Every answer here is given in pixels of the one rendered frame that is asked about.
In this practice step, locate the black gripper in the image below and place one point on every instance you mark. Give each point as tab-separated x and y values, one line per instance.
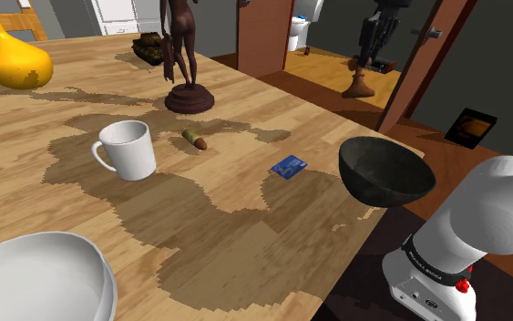
377	33

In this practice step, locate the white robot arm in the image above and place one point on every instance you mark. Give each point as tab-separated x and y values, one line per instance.
482	213

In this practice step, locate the brown wooden pawn figure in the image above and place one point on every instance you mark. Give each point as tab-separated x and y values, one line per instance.
358	86

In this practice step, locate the white toilet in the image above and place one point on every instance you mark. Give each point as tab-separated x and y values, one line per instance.
300	24

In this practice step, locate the black framed orange picture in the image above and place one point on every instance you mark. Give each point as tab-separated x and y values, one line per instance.
470	128

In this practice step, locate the black bowl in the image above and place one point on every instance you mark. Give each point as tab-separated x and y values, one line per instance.
385	173

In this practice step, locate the blue card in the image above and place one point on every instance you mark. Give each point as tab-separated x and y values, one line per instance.
288	166

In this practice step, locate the dark brown standing figure statue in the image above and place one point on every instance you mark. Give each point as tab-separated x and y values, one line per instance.
184	49

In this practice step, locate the small green brown cartridge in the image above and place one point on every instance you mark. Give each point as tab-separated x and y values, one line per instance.
194	138

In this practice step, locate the dark toy tank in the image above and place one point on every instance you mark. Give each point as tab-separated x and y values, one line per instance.
147	48

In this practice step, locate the dark robot stand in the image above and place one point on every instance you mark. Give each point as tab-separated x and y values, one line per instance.
371	284

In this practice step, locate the white cabinet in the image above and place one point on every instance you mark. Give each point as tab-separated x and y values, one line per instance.
123	15

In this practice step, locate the white mug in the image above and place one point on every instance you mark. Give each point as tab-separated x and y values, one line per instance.
129	153

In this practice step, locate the yellow gourd vase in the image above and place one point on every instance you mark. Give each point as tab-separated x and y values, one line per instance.
11	62

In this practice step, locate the large white bowl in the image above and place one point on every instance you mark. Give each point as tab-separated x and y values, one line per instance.
38	280

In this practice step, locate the light wooden frame furniture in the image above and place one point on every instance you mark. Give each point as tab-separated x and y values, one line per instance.
11	21

